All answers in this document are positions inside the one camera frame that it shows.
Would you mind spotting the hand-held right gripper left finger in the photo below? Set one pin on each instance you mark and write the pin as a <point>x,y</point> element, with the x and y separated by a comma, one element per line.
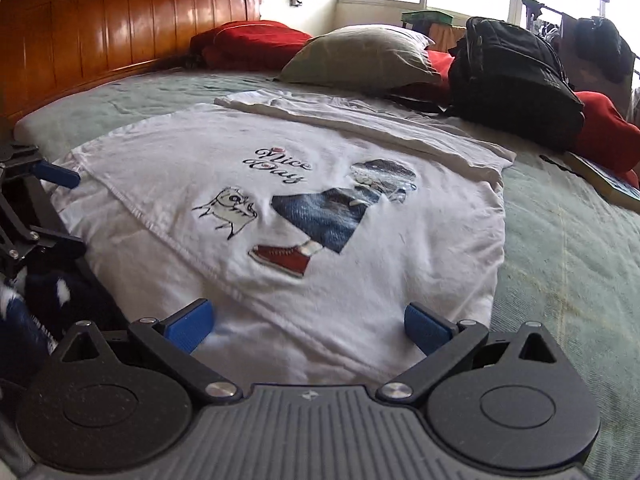
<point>192,326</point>

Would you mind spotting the black draped garment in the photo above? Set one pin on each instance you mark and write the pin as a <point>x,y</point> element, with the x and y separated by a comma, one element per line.
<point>602,42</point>

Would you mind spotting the metal clothes rack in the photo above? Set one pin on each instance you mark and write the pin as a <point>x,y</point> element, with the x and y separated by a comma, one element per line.
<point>550,30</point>

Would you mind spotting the red pillow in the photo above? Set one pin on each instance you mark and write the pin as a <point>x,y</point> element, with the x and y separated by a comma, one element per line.
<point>250,42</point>

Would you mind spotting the green plastic stool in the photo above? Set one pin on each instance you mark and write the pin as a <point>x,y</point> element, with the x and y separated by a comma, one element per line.
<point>427,16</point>

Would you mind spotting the paperback book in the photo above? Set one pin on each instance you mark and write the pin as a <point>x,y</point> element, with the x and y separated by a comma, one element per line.
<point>607,180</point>

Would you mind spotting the red quilt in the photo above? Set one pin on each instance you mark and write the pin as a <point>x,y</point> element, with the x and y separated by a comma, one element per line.
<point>605,130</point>

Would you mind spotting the white printed t-shirt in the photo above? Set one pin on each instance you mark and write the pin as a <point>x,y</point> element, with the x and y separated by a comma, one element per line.
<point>310,210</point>

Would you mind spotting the person's dark blue clothing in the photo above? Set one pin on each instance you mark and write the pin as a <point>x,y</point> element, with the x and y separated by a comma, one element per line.
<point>35,310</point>

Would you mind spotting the black backpack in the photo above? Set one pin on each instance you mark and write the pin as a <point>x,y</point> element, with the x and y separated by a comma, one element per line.
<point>515,75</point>

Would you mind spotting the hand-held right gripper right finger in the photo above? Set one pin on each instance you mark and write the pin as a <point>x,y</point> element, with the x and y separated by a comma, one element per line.
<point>425,327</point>

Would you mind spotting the wooden headboard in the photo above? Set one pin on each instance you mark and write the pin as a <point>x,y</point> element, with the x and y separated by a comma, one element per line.
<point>110,35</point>

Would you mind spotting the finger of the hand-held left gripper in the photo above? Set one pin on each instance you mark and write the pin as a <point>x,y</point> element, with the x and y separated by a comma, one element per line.
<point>59,175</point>
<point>55,240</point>

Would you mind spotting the grey pillow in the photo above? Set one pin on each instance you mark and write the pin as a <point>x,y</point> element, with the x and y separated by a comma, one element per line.
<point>360,57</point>

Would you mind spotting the green checked bed blanket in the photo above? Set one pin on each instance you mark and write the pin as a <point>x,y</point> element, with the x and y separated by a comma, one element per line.
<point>560,270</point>

